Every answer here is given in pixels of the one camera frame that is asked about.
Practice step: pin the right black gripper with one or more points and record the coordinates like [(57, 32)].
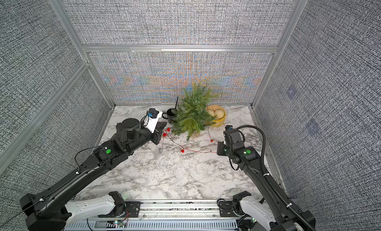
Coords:
[(221, 150)]

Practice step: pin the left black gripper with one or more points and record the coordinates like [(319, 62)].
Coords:
[(158, 132)]

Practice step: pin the red string lights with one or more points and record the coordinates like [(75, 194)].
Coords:
[(201, 143)]

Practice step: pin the small green christmas tree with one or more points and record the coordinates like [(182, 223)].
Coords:
[(192, 116)]

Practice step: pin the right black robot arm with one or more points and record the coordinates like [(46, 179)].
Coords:
[(281, 214)]

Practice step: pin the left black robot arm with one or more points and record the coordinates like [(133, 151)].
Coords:
[(53, 209)]

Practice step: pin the black mug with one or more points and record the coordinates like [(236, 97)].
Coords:
[(170, 115)]

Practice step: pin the clear battery box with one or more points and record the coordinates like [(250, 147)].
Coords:
[(157, 153)]

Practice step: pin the yellow bamboo steamer basket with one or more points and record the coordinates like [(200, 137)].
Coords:
[(217, 123)]

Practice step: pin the right steamed bun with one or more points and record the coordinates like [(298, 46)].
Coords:
[(219, 114)]

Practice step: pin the steamed bun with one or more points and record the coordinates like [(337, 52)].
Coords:
[(211, 112), (219, 114)]

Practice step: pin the left steamed bun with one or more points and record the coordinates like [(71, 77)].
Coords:
[(211, 112)]

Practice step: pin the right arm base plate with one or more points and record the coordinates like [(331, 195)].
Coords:
[(230, 208)]

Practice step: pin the aluminium front rail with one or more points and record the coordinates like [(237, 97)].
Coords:
[(172, 215)]

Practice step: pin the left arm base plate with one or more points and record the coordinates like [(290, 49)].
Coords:
[(130, 208)]

